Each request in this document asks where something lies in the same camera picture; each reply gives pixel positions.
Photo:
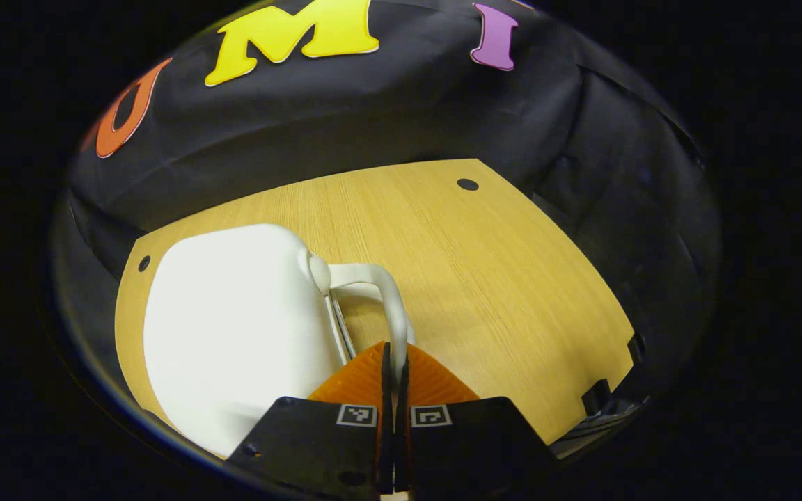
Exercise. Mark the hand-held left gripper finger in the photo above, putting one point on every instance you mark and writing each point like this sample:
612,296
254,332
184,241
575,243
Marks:
402,445
387,445

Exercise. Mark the white suitcase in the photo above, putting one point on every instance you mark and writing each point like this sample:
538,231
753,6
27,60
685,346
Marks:
234,327

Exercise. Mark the black table edge clamp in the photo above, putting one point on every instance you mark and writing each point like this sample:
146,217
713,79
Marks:
636,348
596,398

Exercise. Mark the black round table grommet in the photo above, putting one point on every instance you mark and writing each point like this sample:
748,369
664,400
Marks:
143,263
467,184

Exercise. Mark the black backdrop cloth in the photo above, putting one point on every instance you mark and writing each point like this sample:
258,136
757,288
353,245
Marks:
373,111

